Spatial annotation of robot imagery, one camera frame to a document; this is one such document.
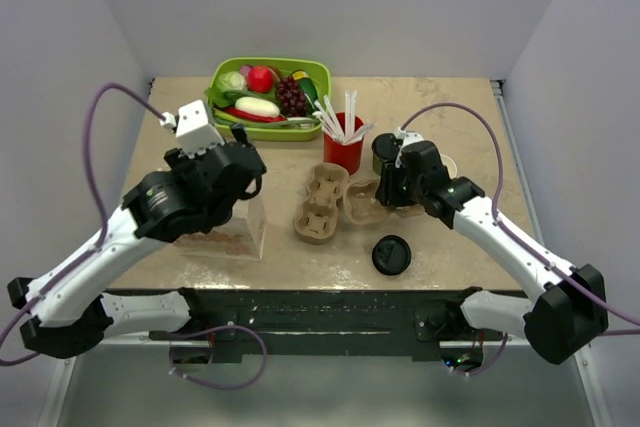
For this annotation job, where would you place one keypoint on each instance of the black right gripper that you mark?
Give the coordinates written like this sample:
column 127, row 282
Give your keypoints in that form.
column 387, row 192

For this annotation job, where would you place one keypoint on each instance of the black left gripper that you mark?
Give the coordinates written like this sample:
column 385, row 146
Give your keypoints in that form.
column 182, row 163

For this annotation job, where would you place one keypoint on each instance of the black coffee lid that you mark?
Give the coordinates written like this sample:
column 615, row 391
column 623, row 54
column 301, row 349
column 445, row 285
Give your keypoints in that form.
column 384, row 145

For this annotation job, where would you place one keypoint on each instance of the single cardboard cup carrier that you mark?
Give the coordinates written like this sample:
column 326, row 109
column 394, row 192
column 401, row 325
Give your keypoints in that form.
column 363, row 208

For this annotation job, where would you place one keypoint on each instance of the green paper cup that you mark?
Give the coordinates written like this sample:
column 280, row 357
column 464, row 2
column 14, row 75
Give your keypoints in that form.
column 451, row 166
column 377, row 164

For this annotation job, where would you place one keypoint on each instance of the paper bag orange handles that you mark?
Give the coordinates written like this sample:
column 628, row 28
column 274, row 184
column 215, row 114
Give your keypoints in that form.
column 241, row 238

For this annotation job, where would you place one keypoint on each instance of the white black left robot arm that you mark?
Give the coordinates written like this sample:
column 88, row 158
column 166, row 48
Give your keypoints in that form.
column 70, row 310

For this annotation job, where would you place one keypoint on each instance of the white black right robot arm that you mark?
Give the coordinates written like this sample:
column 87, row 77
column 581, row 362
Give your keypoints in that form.
column 560, row 311

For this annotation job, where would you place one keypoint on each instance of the red chili toy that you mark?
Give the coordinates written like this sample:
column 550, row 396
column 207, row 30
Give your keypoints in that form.
column 232, row 111

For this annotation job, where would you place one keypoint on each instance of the white radish toy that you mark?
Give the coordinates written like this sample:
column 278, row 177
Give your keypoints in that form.
column 257, row 107

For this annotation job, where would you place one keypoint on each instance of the green cabbage toy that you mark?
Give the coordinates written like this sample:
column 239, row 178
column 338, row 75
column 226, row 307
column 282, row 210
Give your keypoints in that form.
column 230, row 81

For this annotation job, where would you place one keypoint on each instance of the red apple toy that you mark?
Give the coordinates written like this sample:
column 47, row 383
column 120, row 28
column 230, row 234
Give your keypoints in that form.
column 260, row 79

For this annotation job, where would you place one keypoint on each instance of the dark grape bunch toy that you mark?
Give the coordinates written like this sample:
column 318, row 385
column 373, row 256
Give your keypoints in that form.
column 291, row 98

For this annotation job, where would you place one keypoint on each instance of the red ribbed cup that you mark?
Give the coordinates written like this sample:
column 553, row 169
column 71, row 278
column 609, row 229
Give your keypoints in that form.
column 347, row 156

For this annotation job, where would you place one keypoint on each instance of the green cucumber toy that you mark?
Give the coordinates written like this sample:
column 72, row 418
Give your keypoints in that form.
column 307, row 86

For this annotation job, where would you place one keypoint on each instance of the black lid stack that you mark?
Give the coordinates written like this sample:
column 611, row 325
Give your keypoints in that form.
column 391, row 255

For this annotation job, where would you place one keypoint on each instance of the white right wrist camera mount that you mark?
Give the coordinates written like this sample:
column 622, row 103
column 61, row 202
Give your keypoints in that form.
column 404, row 139

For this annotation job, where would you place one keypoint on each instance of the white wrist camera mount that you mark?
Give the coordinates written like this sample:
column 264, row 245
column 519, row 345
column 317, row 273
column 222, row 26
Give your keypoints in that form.
column 193, row 128
column 404, row 139

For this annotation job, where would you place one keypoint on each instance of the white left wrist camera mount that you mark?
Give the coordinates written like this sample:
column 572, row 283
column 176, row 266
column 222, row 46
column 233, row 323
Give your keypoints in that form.
column 193, row 128

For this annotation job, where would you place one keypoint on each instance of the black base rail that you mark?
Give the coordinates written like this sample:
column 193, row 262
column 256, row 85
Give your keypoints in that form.
column 404, row 323

